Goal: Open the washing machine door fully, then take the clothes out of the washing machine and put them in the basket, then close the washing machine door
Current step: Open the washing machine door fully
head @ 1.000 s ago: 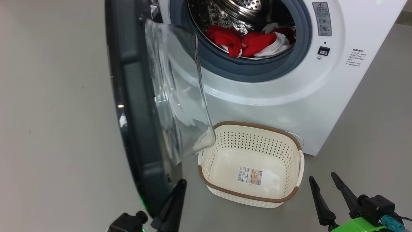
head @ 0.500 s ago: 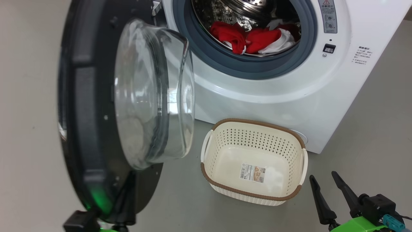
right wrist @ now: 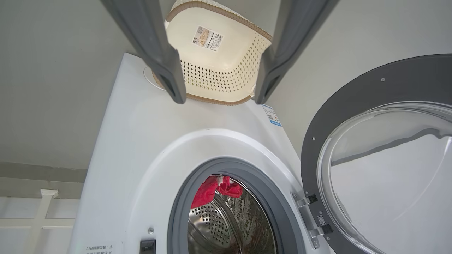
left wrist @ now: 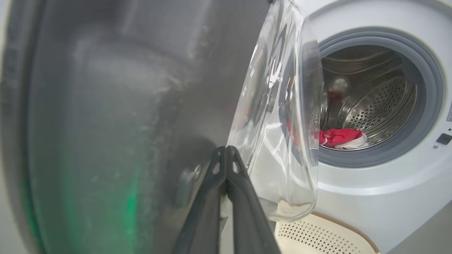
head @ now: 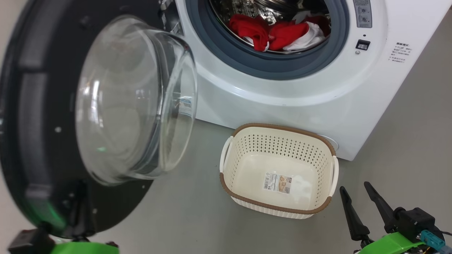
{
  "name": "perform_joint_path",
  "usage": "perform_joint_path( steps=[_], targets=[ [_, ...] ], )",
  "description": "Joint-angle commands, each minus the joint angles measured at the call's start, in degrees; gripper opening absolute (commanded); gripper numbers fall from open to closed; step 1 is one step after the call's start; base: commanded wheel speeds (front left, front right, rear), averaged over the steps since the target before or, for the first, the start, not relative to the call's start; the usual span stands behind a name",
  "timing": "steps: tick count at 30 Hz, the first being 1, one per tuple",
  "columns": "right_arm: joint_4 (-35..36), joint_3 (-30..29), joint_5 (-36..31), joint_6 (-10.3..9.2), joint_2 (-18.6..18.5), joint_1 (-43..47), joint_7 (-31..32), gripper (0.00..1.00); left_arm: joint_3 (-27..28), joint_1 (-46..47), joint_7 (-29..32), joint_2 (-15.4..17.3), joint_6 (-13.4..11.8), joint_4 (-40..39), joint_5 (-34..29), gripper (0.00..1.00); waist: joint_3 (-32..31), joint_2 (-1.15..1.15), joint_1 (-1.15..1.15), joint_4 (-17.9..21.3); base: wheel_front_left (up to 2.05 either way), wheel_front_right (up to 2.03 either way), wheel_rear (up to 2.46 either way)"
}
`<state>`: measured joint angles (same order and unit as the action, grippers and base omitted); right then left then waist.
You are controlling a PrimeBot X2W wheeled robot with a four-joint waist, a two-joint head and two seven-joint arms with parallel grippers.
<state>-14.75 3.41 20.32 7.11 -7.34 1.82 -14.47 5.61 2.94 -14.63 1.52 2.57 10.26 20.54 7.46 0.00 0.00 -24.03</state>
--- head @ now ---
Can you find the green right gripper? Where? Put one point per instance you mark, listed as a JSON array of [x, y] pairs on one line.
[[413, 220]]

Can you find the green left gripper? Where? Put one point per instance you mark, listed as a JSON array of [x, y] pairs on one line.
[[84, 248]]

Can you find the black round glass washer door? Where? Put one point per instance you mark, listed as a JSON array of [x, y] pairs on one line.
[[35, 106]]

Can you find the red and white clothes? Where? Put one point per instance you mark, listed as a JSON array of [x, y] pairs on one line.
[[286, 33]]

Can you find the product label sticker with barcode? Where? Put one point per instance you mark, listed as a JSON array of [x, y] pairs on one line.
[[278, 183]]

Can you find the cream laundry basket brown rim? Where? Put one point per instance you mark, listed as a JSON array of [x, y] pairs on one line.
[[254, 165]]

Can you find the white front-load washing machine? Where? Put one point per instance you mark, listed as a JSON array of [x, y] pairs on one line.
[[282, 91]]

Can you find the grey instruction sticker label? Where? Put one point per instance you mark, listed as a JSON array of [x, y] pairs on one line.
[[362, 14]]

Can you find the printed warning text sticker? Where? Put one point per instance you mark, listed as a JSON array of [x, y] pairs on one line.
[[399, 53]]

